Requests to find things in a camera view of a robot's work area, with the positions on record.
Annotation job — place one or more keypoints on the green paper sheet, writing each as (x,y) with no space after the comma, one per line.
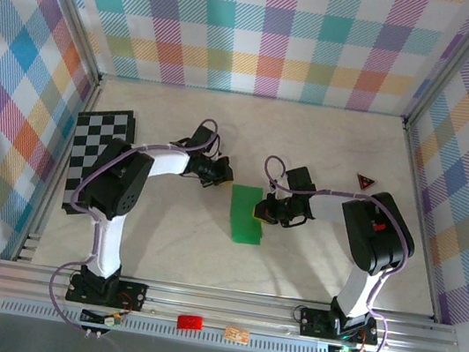
(242,226)

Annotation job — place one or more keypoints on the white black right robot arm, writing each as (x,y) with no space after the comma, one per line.
(354,293)

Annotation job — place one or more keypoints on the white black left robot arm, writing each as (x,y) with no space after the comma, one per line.
(109,245)

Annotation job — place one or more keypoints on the red black triangle piece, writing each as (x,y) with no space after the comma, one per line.
(366,182)

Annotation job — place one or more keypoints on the orange label sticker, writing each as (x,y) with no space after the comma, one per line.
(236,335)

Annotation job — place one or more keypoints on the black grey chessboard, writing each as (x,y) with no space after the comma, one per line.
(93,136)

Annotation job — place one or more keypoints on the red rectangular tag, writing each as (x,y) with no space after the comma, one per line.
(190,322)

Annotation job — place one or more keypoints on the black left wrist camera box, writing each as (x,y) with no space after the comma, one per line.
(202,137)

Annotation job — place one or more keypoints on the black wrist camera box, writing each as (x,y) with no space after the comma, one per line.
(202,137)
(301,177)

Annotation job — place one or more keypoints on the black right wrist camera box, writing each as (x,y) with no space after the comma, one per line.
(301,177)

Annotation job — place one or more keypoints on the aluminium mounting rail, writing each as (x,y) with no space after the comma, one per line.
(218,305)

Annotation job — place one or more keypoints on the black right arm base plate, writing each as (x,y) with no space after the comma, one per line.
(314,322)

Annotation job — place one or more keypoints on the aluminium side rail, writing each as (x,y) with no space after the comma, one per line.
(90,95)
(416,169)

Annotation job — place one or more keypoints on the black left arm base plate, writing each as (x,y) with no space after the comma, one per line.
(130,295)

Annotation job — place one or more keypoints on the aluminium frame post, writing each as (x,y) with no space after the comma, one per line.
(452,63)
(71,2)

